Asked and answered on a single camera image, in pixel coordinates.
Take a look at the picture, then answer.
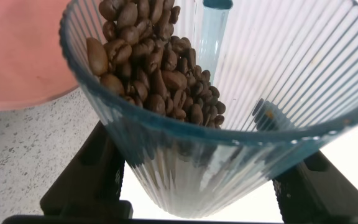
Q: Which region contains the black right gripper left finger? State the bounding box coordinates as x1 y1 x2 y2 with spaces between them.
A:
39 121 134 219

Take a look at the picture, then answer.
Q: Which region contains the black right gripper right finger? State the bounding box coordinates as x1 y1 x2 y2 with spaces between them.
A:
272 150 358 223

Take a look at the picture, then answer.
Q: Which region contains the blue ribbed transparent cup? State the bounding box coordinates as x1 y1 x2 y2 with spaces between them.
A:
58 0 358 220

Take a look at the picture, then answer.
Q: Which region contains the brown coffee beans heap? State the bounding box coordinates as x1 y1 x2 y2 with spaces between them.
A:
85 0 227 129

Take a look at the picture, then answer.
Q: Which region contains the pink round bowl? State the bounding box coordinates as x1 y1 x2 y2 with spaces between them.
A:
0 0 81 112

